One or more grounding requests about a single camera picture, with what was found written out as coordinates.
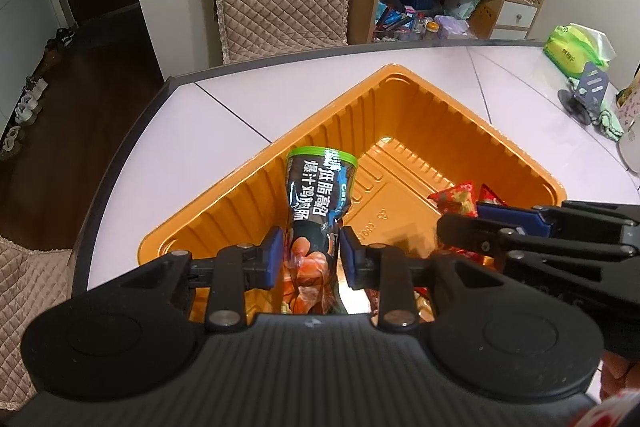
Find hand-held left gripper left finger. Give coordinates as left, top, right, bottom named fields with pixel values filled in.
left=117, top=226, right=285, bottom=334

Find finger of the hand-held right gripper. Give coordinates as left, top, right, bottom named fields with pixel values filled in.
left=477, top=200, right=640, bottom=246
left=436, top=212, right=640, bottom=284

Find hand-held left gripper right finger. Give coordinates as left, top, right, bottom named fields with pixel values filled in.
left=339, top=226, right=507, bottom=334

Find red rectangular snack packet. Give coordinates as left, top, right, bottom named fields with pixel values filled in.
left=440, top=248, right=497, bottom=269

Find red cookie packet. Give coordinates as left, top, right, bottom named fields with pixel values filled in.
left=428, top=180, right=507, bottom=219

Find black sausage packet green end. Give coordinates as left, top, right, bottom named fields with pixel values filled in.
left=281, top=146, right=360, bottom=314

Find orange plastic tray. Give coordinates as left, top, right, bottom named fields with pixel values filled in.
left=137, top=64, right=568, bottom=325

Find person's right hand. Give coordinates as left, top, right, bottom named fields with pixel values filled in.
left=599, top=349, right=640, bottom=402

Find red white patterned sleeve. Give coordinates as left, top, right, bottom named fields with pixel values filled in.
left=572, top=388, right=640, bottom=427

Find light green cloth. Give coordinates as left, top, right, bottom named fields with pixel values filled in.
left=567, top=77, right=626, bottom=140

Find grey phone stand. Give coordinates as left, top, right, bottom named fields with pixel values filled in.
left=557, top=61, right=611, bottom=126

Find green tissue pack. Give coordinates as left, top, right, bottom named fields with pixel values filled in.
left=543, top=23, right=617, bottom=76

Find purple bag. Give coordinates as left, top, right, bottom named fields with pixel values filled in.
left=433, top=14, right=477, bottom=41

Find white drawer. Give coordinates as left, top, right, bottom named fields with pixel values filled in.
left=494, top=0, right=539, bottom=28

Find white shoes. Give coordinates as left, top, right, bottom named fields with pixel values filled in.
left=0, top=76, right=49, bottom=158

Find dark shoes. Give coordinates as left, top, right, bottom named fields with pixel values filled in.
left=44, top=26, right=77, bottom=54

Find white cabinet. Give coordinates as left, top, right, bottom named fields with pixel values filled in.
left=0, top=0, right=67, bottom=124

